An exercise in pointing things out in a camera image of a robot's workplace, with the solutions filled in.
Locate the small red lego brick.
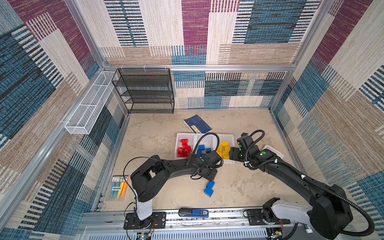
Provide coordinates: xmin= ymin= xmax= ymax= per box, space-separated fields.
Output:
xmin=183 ymin=144 xmax=192 ymax=152

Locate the aluminium rail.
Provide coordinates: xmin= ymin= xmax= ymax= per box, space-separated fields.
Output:
xmin=77 ymin=205 xmax=331 ymax=232

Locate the black wire shelf rack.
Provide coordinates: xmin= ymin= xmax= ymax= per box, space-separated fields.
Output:
xmin=112 ymin=68 xmax=175 ymax=114

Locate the yellow lego brick slanted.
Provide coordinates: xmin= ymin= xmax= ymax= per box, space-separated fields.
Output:
xmin=217 ymin=146 xmax=231 ymax=160

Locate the long red lego brick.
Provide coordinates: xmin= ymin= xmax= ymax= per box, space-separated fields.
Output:
xmin=177 ymin=148 xmax=192 ymax=158

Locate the white glue stick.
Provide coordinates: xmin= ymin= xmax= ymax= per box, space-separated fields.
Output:
xmin=303 ymin=224 xmax=313 ymax=234

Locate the white three-compartment bin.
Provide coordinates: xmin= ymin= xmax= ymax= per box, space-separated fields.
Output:
xmin=174 ymin=132 xmax=235 ymax=165

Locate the white wire mesh basket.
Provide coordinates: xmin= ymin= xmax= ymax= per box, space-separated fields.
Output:
xmin=65 ymin=71 xmax=115 ymax=135

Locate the blue stapler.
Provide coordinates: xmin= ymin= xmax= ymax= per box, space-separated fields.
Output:
xmin=178 ymin=208 xmax=209 ymax=218

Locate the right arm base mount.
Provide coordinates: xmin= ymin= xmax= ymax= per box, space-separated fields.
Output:
xmin=243 ymin=209 xmax=291 ymax=226

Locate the pink calculator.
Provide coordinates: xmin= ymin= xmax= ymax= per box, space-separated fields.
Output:
xmin=264 ymin=145 xmax=284 ymax=159

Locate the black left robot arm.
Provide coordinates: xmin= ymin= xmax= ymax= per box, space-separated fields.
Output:
xmin=130 ymin=133 xmax=224 ymax=225

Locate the blue lego brick bottom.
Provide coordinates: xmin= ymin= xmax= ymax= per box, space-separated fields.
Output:
xmin=204 ymin=188 xmax=214 ymax=197

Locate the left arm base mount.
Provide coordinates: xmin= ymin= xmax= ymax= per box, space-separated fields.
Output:
xmin=123 ymin=212 xmax=167 ymax=230

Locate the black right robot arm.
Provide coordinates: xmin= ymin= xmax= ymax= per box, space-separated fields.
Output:
xmin=229 ymin=133 xmax=375 ymax=240

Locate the blue notebook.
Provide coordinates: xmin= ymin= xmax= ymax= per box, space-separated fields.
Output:
xmin=184 ymin=115 xmax=212 ymax=134

